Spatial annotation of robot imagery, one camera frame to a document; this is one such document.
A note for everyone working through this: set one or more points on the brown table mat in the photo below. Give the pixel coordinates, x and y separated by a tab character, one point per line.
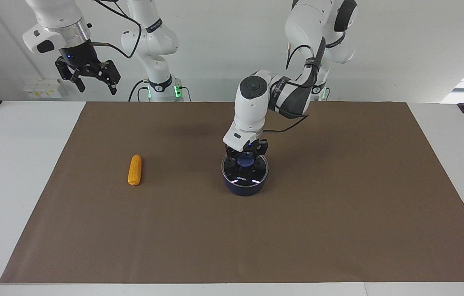
232	238

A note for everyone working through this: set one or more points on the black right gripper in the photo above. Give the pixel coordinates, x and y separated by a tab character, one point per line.
80	55

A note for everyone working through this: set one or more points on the white wall socket box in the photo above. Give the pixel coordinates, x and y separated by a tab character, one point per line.
42	89

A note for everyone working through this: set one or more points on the yellow corn cob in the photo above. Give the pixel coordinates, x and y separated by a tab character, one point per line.
135	170

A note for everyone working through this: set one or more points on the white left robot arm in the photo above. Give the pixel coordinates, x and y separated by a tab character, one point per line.
250	102

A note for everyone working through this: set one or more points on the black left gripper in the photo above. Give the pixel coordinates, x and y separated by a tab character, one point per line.
258	147

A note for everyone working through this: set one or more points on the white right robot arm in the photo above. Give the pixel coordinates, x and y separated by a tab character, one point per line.
154	41

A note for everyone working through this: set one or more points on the glass lid with blue knob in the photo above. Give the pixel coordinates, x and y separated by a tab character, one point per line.
245	176

